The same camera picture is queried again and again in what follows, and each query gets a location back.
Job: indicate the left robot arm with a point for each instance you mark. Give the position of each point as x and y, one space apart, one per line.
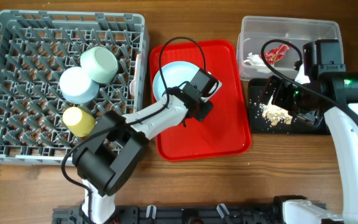
108 157

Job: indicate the red plastic tray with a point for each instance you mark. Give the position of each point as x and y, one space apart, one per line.
225 130

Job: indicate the large light blue plate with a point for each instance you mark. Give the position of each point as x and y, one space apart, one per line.
174 73

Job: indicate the yellow plastic cup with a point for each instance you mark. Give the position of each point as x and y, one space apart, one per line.
79 122

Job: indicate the rice and peanut leftovers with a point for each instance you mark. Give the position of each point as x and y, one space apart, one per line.
274 115

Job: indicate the light green bowl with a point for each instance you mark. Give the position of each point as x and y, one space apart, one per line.
100 64

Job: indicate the small light blue saucer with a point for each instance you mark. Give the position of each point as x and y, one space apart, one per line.
77 87

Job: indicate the black food waste tray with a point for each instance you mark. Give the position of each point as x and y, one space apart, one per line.
262 125

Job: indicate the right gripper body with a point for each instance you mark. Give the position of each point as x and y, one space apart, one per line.
294 99

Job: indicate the clear plastic bin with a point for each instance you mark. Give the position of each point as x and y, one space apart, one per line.
257 30

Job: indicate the grey dishwasher rack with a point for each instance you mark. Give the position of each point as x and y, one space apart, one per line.
36 47

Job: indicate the red snack wrapper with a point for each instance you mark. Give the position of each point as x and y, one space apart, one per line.
276 54

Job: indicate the crumpled white tissue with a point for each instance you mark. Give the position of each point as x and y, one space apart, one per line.
254 60

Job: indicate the white plastic fork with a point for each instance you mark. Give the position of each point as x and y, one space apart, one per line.
133 83

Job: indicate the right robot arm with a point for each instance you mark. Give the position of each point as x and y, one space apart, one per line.
331 98

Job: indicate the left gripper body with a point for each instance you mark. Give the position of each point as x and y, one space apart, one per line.
204 108

